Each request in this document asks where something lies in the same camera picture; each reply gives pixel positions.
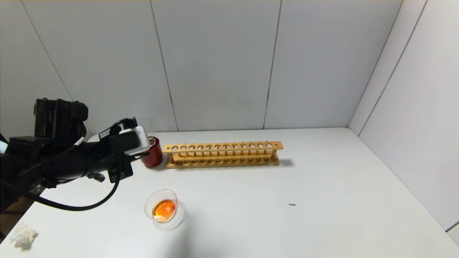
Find empty clear glass tube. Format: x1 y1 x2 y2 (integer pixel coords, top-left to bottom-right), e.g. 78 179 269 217
140 115 157 139

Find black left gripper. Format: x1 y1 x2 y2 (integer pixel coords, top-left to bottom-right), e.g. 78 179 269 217
86 122 150 183

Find wooden test tube rack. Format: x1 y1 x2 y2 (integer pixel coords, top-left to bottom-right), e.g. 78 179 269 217
162 141 283 169

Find crumpled white tissue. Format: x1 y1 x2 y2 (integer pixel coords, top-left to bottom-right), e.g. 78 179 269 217
10 222 39 249

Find dark red cup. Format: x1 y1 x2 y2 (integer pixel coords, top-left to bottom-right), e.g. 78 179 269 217
141 137 164 168

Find clear glass dish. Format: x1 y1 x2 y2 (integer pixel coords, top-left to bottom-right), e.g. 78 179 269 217
144 189 186 229

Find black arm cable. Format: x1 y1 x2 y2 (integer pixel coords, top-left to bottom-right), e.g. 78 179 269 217
22 171 121 211

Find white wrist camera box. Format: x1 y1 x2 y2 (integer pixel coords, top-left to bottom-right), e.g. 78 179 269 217
119 126 151 156

